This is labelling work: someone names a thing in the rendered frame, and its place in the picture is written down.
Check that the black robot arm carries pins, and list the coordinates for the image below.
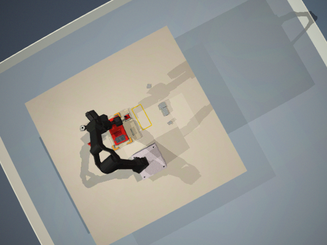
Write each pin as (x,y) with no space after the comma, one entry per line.
(96,127)

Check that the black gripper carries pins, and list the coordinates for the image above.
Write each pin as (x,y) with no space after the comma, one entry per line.
(117,121)

